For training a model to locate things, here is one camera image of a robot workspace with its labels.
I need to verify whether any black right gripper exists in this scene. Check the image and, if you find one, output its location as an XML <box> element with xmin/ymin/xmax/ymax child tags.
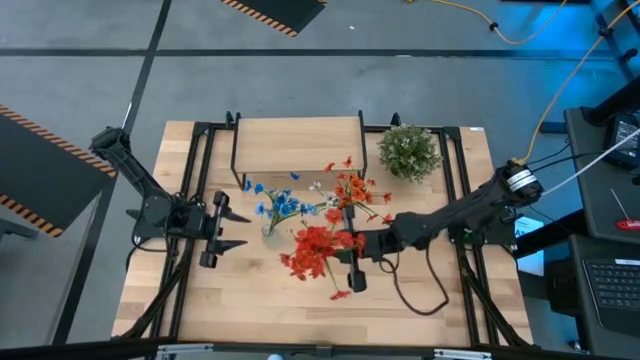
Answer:
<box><xmin>333</xmin><ymin>203</ymin><xmax>399</xmax><ymax>295</ymax></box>

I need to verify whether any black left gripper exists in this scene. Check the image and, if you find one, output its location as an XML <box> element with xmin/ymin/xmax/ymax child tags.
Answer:
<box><xmin>191</xmin><ymin>189</ymin><xmax>253</xmax><ymax>270</ymax></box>

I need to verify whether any red artificial flower bunch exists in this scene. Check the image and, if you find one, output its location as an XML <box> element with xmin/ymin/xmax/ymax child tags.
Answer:
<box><xmin>278</xmin><ymin>223</ymin><xmax>369</xmax><ymax>302</ymax></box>

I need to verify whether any blue artificial flower bunch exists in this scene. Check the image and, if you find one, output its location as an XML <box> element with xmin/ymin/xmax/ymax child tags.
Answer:
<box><xmin>243</xmin><ymin>171</ymin><xmax>320</xmax><ymax>237</ymax></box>

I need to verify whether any white artificial flower bunch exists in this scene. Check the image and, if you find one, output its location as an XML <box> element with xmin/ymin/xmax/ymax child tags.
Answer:
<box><xmin>307</xmin><ymin>180</ymin><xmax>341</xmax><ymax>209</ymax></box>

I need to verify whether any orange artificial flower bunch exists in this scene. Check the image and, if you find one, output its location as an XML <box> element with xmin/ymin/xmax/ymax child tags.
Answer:
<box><xmin>322</xmin><ymin>155</ymin><xmax>395</xmax><ymax>226</ymax></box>

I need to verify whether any black silver crossbar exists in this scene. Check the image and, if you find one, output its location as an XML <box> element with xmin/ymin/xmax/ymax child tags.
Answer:
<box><xmin>0</xmin><ymin>338</ymin><xmax>640</xmax><ymax>360</ymax></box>

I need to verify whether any green potted plant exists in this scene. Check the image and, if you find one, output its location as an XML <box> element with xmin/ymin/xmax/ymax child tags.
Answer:
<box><xmin>377</xmin><ymin>123</ymin><xmax>444</xmax><ymax>184</ymax></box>

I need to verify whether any white paper sheet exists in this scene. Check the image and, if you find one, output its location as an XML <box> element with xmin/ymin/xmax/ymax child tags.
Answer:
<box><xmin>513</xmin><ymin>217</ymin><xmax>546</xmax><ymax>277</ymax></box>

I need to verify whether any black mat with striped edge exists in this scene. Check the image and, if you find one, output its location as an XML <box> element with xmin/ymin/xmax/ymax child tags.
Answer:
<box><xmin>219</xmin><ymin>0</ymin><xmax>329</xmax><ymax>39</ymax></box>
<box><xmin>0</xmin><ymin>103</ymin><xmax>119</xmax><ymax>239</ymax></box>

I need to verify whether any gray metal leg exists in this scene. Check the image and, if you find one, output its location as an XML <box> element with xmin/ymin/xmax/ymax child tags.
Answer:
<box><xmin>0</xmin><ymin>217</ymin><xmax>31</xmax><ymax>241</ymax></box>

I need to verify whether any black side desk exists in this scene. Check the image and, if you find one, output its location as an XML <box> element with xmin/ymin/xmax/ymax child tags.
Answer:
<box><xmin>563</xmin><ymin>104</ymin><xmax>640</xmax><ymax>245</ymax></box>

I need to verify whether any black laptop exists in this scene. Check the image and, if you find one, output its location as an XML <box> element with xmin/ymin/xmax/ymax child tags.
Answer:
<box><xmin>582</xmin><ymin>257</ymin><xmax>640</xmax><ymax>337</ymax></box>

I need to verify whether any black power adapter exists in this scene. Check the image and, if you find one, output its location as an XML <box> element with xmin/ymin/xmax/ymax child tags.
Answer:
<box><xmin>603</xmin><ymin>112</ymin><xmax>640</xmax><ymax>170</ymax></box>

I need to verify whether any black thick pole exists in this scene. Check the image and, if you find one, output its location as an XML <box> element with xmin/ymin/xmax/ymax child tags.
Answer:
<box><xmin>582</xmin><ymin>73</ymin><xmax>640</xmax><ymax>127</ymax></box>

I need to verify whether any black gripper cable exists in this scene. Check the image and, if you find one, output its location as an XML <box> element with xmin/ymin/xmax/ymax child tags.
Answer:
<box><xmin>377</xmin><ymin>239</ymin><xmax>451</xmax><ymax>317</ymax></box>

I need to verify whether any wooden shelf with black frame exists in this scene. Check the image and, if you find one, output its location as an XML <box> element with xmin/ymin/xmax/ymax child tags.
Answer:
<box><xmin>229</xmin><ymin>110</ymin><xmax>370</xmax><ymax>190</ymax></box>

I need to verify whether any white cable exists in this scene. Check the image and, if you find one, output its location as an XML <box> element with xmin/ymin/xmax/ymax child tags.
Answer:
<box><xmin>542</xmin><ymin>127</ymin><xmax>640</xmax><ymax>197</ymax></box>

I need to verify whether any yellow extension cable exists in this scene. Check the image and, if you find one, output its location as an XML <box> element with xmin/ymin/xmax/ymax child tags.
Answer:
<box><xmin>404</xmin><ymin>0</ymin><xmax>571</xmax><ymax>46</ymax></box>
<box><xmin>508</xmin><ymin>0</ymin><xmax>640</xmax><ymax>169</ymax></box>

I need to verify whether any red handled tool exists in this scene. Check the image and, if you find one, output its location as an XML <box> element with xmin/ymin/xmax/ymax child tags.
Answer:
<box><xmin>609</xmin><ymin>187</ymin><xmax>640</xmax><ymax>232</ymax></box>

